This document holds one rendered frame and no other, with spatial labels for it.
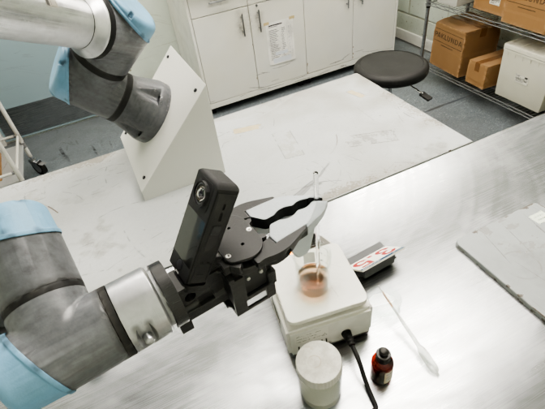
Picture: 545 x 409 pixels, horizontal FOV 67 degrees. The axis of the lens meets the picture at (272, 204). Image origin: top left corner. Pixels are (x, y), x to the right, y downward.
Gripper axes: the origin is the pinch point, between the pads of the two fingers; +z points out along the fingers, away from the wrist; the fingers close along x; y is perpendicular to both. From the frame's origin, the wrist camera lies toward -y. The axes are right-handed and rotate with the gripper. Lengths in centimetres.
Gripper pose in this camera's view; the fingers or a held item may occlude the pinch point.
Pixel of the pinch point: (315, 200)
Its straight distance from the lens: 48.8
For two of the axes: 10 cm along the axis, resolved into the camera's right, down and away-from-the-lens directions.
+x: 5.5, 5.1, -6.6
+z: 8.3, -4.2, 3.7
